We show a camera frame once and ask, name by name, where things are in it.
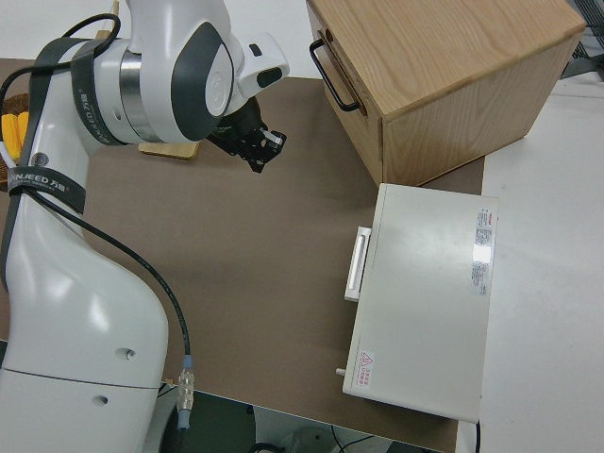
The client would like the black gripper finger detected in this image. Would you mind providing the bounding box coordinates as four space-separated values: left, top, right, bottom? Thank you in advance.
241 140 271 175
260 126 288 158

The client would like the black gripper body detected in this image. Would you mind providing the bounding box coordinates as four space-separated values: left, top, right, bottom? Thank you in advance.
210 101 265 159

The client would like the black metal drawer handle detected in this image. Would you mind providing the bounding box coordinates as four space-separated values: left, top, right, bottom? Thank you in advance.
309 39 361 112

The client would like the light wooden drawer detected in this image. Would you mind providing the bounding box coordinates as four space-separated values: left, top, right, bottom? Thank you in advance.
309 13 383 143

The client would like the wooden mug rack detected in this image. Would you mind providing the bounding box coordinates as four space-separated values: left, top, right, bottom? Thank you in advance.
96 0 199 159

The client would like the brown table mat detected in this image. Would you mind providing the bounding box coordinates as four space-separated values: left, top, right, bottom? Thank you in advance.
0 57 487 453

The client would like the light wooden cabinet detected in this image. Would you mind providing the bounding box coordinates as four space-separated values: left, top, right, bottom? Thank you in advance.
306 0 586 188

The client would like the yellow corn cob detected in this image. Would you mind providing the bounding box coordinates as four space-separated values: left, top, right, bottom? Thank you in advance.
0 112 19 159
16 111 32 147

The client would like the white toaster oven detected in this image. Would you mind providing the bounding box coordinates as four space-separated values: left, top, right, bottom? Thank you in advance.
335 182 500 423

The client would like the brown wicker basket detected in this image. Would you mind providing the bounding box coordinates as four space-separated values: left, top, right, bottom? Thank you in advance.
0 92 32 178

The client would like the grey round stand base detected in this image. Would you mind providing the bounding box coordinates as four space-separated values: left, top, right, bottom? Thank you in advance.
277 426 344 453

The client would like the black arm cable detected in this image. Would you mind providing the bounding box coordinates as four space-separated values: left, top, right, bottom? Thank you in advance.
0 12 197 430

